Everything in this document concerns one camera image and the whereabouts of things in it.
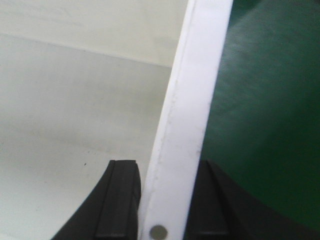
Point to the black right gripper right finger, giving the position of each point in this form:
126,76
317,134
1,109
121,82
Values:
222,210

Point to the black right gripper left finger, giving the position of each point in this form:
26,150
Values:
110,212

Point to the white plastic tote box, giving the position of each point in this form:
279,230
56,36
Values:
84,82

